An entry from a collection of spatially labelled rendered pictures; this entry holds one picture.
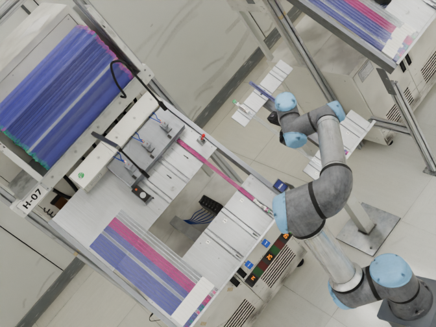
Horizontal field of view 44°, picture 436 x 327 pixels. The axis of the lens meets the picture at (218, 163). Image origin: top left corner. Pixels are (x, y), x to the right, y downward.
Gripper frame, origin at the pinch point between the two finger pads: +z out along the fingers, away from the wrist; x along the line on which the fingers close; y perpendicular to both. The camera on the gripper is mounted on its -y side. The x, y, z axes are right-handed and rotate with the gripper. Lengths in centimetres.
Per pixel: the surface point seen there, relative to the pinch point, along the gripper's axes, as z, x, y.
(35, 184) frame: -28, -78, -58
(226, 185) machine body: 43, -21, -28
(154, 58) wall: 103, 38, -161
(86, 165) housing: -17, -60, -55
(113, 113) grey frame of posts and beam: -22, -37, -59
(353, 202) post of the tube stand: 57, 11, 24
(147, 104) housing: -17, -24, -53
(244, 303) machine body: 71, -59, 8
